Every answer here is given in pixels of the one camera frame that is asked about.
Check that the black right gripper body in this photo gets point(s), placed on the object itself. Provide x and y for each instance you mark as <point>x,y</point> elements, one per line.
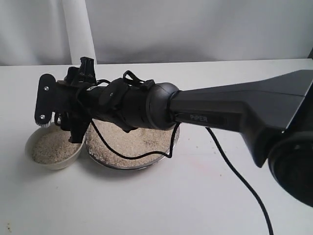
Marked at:
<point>122,101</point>

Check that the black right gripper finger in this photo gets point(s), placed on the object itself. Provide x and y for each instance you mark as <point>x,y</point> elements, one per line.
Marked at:
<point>86,72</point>
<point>78,128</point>

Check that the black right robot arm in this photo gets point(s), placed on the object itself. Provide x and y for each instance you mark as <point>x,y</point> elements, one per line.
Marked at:
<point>274,116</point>

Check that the uncooked white rice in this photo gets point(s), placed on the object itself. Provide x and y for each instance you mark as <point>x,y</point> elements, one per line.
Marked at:
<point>53,148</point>

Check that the white ceramic bowl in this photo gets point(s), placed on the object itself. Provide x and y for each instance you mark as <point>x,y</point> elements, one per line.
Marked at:
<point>35,137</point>

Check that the rice in steel tray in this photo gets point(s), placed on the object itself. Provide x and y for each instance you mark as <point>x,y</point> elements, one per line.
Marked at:
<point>137,144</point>

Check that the round steel tray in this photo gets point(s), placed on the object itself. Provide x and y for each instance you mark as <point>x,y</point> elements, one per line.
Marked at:
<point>146,161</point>

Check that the white backdrop curtain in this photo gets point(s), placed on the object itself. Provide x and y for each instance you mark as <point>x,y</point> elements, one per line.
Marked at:
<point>59,32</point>

